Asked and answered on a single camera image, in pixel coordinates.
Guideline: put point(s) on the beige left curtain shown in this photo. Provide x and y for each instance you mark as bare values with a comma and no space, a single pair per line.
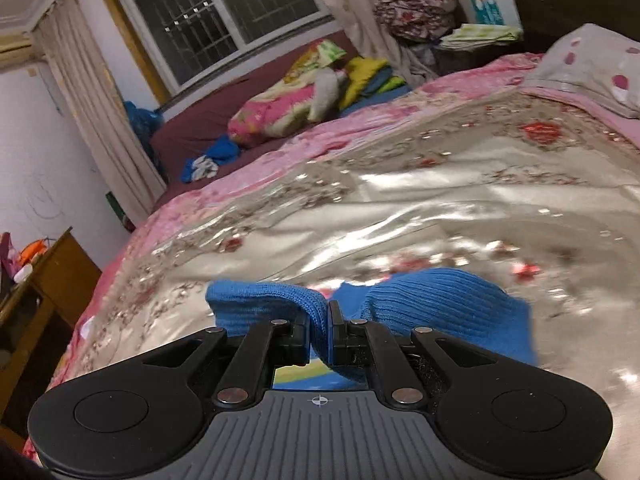
92,96

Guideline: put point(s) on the maroon bed sheet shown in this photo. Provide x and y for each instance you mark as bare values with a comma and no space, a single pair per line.
188,134

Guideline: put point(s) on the blue knitted sweater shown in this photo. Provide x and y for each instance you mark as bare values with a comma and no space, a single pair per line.
452,301

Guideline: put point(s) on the green white folded cloth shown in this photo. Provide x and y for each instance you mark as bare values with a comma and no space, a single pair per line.
470,36

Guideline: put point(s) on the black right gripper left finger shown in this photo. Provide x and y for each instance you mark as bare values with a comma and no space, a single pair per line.
291,340

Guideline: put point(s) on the barred dark window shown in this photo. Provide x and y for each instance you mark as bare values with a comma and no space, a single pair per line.
187,40

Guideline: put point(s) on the white plush toy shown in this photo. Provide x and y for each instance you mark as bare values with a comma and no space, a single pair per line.
327,90

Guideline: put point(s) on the beige right curtain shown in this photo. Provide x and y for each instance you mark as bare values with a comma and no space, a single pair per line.
357,19

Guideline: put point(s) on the silver pink floral bedspread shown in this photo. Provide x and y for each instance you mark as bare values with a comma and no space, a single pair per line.
535,190

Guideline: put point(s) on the beige curtain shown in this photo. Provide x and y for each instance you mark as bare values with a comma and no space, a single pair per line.
92,96
357,19

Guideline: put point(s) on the wooden desk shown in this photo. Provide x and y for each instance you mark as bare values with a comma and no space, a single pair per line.
37,324

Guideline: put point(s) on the blue white crumpled garment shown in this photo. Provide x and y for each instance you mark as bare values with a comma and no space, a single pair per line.
221,153

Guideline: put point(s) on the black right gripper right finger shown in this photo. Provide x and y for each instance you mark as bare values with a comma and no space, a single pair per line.
347,339

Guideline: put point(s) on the white pillow red dots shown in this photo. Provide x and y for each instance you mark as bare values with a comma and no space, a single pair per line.
594,62

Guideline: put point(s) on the orange object on desk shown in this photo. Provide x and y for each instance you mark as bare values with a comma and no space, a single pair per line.
32,251

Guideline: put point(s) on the blue plastic bag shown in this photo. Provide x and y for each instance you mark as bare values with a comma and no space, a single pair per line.
144,123

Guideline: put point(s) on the pink floral folded quilt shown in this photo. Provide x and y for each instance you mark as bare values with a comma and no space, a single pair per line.
282,109

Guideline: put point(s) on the red floral bundled quilt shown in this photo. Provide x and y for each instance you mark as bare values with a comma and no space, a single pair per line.
416,20

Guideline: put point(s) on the yellow blue folded clothes stack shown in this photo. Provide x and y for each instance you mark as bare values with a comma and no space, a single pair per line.
370,81

